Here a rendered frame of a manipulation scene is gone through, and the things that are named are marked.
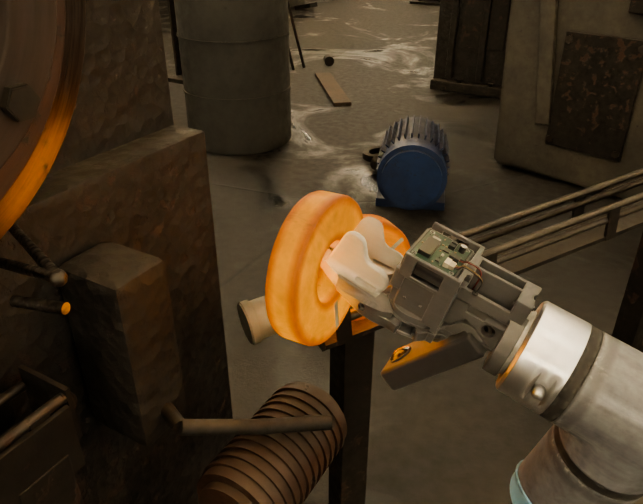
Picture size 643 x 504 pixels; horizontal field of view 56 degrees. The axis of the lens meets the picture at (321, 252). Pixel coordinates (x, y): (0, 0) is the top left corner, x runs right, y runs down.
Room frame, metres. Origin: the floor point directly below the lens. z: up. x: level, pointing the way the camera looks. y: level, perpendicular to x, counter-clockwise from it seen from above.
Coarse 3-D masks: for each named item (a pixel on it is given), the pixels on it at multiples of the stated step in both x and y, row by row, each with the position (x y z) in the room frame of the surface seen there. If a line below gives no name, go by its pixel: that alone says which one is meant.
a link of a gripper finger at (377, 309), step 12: (336, 288) 0.47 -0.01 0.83; (348, 288) 0.47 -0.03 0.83; (360, 288) 0.46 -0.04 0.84; (348, 300) 0.46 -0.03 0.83; (360, 300) 0.45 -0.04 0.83; (372, 300) 0.45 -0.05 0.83; (384, 300) 0.45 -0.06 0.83; (360, 312) 0.45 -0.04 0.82; (372, 312) 0.44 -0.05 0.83; (384, 312) 0.44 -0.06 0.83; (384, 324) 0.44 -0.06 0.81; (396, 324) 0.43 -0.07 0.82
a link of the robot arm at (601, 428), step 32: (608, 352) 0.38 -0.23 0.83; (640, 352) 0.39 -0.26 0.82; (576, 384) 0.36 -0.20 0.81; (608, 384) 0.35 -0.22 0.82; (640, 384) 0.35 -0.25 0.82; (544, 416) 0.37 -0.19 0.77; (576, 416) 0.35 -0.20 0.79; (608, 416) 0.34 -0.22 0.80; (640, 416) 0.34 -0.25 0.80; (576, 448) 0.36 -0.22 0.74; (608, 448) 0.34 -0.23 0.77; (640, 448) 0.33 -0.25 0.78; (608, 480) 0.33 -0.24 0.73; (640, 480) 0.33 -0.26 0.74
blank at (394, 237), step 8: (368, 216) 0.72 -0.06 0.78; (376, 216) 0.73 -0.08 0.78; (384, 224) 0.71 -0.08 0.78; (392, 224) 0.72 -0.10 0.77; (384, 232) 0.71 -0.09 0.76; (392, 232) 0.72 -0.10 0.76; (400, 232) 0.72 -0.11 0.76; (392, 240) 0.72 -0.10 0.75; (400, 240) 0.72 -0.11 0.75; (400, 248) 0.72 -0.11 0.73; (408, 248) 0.73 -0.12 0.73
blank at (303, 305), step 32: (320, 192) 0.54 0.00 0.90; (288, 224) 0.49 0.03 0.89; (320, 224) 0.49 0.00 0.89; (352, 224) 0.55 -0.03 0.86; (288, 256) 0.46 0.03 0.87; (320, 256) 0.49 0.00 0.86; (288, 288) 0.45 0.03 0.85; (320, 288) 0.53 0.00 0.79; (288, 320) 0.45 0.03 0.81; (320, 320) 0.48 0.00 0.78
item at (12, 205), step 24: (72, 0) 0.54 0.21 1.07; (72, 24) 0.53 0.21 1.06; (72, 48) 0.53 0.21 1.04; (72, 72) 0.53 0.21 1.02; (72, 96) 0.52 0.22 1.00; (48, 120) 0.50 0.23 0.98; (48, 144) 0.49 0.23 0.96; (24, 168) 0.47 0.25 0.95; (48, 168) 0.49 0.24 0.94; (24, 192) 0.46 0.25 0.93; (0, 216) 0.44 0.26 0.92
